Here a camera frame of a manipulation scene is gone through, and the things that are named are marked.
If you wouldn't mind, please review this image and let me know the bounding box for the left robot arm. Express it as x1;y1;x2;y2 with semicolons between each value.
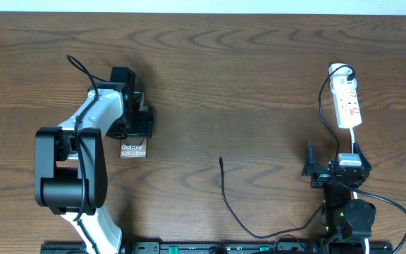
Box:
35;66;153;253

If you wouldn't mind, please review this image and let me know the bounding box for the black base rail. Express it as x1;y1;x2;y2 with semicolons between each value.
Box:
39;241;393;254

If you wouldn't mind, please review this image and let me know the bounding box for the black USB charging cable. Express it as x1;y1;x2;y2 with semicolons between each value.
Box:
219;64;357;240

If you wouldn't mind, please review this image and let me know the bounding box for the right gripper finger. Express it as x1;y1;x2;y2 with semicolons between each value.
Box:
355;143;372;179
302;142;316;176

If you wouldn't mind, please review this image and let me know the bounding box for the white power strip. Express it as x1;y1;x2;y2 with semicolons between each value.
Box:
330;76;362;129

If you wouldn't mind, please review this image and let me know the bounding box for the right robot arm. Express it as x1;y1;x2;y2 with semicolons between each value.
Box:
302;143;376;253

